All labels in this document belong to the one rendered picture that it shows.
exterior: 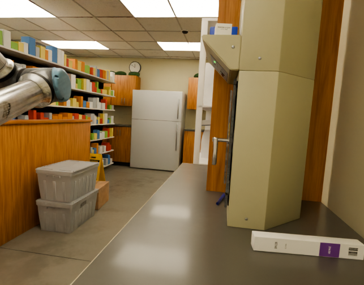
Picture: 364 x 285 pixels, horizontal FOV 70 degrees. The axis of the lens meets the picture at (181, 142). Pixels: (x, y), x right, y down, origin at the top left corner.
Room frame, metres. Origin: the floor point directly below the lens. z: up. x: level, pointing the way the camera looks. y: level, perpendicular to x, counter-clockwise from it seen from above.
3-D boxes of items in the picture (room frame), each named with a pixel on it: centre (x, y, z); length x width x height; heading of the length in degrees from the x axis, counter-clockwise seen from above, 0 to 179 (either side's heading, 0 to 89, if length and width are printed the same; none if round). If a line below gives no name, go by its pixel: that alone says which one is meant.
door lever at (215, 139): (0.82, -0.12, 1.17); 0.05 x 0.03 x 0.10; 81
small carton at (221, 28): (0.89, -0.11, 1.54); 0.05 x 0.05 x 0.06; 89
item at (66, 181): (2.82, 1.22, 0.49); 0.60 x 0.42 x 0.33; 171
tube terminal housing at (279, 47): (0.91, -0.30, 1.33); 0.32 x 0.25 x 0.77; 171
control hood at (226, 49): (0.93, -0.12, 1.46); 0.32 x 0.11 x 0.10; 171
